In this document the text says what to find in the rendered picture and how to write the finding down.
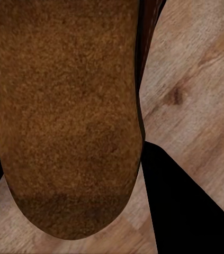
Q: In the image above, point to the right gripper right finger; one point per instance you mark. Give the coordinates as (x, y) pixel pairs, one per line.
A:
(185, 219)

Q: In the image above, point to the sandal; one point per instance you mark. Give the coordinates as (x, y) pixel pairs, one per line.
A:
(71, 127)

